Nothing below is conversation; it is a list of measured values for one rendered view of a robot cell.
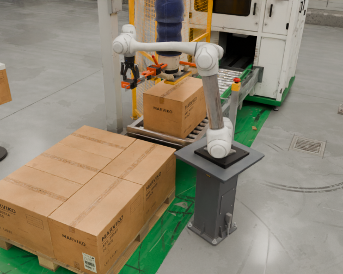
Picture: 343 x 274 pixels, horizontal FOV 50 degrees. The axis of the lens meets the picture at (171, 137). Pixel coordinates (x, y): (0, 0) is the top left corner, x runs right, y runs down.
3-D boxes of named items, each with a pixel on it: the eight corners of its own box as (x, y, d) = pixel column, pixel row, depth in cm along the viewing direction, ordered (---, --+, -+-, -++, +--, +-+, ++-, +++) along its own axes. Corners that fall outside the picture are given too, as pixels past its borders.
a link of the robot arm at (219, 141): (233, 148, 267) (231, 162, 247) (210, 149, 271) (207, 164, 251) (219, 41, 237) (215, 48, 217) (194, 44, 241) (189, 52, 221)
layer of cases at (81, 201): (87, 159, 383) (84, 124, 364) (175, 185, 347) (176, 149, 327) (-6, 232, 288) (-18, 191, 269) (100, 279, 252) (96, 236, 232)
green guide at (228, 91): (249, 69, 516) (250, 63, 512) (257, 70, 512) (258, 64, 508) (209, 113, 390) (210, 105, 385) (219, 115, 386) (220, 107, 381)
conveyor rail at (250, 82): (254, 80, 520) (256, 67, 511) (257, 81, 519) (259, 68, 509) (190, 160, 337) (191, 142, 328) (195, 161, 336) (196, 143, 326)
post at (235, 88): (224, 168, 398) (233, 81, 349) (230, 170, 396) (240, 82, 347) (222, 172, 393) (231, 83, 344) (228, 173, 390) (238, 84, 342)
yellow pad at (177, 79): (182, 71, 334) (182, 66, 332) (191, 73, 330) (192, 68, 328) (163, 83, 308) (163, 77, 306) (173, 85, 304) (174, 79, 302)
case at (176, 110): (171, 109, 399) (172, 73, 380) (206, 116, 384) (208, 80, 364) (143, 131, 352) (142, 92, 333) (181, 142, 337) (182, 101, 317)
